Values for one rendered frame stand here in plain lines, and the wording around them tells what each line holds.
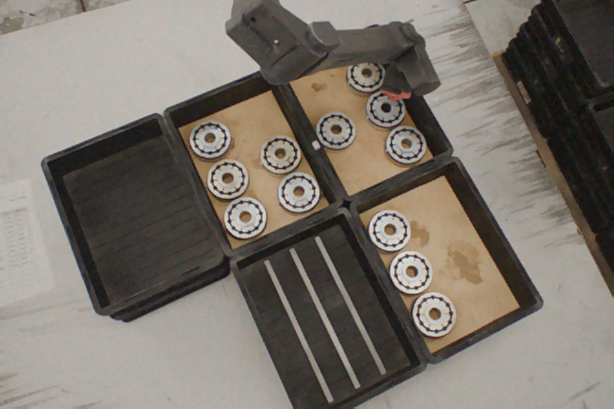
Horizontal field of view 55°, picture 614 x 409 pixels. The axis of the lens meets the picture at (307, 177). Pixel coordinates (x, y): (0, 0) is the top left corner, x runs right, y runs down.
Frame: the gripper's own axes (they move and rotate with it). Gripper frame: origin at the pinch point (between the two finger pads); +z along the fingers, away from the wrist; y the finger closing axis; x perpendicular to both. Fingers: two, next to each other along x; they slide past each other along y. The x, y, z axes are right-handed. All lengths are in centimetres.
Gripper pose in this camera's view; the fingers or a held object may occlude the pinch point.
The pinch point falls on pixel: (396, 86)
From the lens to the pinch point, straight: 143.5
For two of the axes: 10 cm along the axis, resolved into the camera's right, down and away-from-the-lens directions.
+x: -9.6, -2.8, 0.6
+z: -0.3, 3.1, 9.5
